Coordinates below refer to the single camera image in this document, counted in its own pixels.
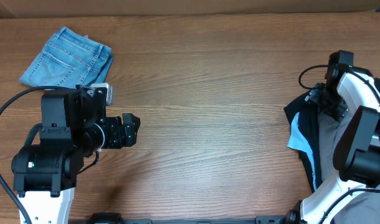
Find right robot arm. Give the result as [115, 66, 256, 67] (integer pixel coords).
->
[279, 50, 380, 223]

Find grey shorts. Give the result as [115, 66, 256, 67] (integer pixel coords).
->
[318, 113, 380, 224]

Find folded blue denim jeans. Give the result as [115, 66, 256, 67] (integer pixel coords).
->
[19, 27, 114, 88]

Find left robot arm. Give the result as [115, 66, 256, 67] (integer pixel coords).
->
[11, 85, 141, 223]

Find black t-shirt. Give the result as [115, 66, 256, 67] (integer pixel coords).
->
[284, 73, 380, 189]

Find light blue garment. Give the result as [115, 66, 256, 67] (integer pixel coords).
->
[287, 112, 317, 192]

